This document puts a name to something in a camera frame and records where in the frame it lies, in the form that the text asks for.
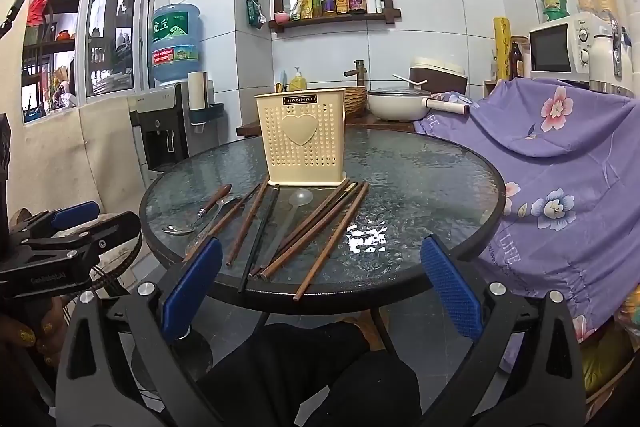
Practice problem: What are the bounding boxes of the black chopstick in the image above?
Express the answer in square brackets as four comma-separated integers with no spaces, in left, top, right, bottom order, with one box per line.
[237,184,281,294]
[248,182,353,278]

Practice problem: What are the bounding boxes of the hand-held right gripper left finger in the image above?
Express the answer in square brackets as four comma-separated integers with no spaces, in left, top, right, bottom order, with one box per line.
[55,237,223,427]

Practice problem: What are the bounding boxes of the purple floral cloth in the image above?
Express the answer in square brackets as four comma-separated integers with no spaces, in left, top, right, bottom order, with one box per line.
[412,77,640,373]

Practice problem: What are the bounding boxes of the white lint roller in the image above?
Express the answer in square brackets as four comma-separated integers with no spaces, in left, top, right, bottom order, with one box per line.
[425,97,472,116]

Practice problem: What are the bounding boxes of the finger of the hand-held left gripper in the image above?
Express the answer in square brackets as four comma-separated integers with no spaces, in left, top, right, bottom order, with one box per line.
[12,201,101,238]
[22,211,143,258]

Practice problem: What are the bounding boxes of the sliding window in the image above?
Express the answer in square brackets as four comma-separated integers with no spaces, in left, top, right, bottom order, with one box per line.
[22,0,156,122]

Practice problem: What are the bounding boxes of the yellow roll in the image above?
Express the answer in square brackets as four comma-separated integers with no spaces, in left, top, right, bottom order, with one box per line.
[492,17,513,80]

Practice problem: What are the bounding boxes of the bronze faucet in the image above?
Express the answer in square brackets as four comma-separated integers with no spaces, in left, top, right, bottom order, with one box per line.
[344,60,367,88]

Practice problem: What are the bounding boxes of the brown and white rice cooker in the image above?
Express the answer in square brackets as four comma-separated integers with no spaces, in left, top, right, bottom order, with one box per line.
[409,57,468,100]

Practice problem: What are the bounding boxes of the blue water jug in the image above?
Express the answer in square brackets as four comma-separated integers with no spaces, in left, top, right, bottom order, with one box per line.
[151,3,205,84]

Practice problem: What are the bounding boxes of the green packet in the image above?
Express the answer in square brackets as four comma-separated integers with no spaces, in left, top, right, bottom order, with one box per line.
[246,0,266,30]

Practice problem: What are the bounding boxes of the cream perforated utensil holder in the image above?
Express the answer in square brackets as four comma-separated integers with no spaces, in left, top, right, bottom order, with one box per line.
[254,88,351,186]

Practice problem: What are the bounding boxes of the person's black trousers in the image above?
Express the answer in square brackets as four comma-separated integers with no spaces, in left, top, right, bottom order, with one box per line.
[197,322,421,427]

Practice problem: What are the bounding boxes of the yellow plastic bag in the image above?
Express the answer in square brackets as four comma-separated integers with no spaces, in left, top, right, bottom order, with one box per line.
[580,297,640,403]

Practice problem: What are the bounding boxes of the person's left hand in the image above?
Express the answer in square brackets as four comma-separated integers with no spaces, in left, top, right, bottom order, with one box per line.
[0,299,68,408]

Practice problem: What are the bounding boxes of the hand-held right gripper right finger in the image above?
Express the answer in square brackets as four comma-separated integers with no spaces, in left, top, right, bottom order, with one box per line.
[421,235,586,427]

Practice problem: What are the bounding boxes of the white pot with lid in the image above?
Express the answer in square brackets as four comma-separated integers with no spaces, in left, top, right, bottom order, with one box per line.
[367,87,432,124]

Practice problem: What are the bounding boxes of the woven basin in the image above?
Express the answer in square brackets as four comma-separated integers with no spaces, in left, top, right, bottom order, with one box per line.
[342,87,368,120]

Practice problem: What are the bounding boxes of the white kettle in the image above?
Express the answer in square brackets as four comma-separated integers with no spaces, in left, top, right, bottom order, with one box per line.
[590,9,636,98]

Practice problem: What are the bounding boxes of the brown glass bottle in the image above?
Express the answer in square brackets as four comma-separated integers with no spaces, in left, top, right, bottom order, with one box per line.
[508,41,525,79]

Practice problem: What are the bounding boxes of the wooden-handled metal spoon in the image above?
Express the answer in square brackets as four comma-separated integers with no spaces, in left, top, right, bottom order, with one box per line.
[161,183,233,236]

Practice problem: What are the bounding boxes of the black cable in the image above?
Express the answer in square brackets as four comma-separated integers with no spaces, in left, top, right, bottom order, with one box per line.
[90,227,143,298]

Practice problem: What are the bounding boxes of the brown wooden chopstick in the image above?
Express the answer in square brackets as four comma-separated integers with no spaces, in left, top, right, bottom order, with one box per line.
[259,181,362,280]
[293,181,371,301]
[226,177,271,268]

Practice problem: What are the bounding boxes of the white microwave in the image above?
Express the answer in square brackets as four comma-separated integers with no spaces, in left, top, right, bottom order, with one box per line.
[528,11,608,75]

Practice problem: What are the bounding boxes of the beige cloth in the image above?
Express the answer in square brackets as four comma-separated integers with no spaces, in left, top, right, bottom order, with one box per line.
[10,97,146,228]

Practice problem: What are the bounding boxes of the water dispenser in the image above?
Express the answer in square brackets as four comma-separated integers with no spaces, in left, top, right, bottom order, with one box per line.
[129,82,226,172]

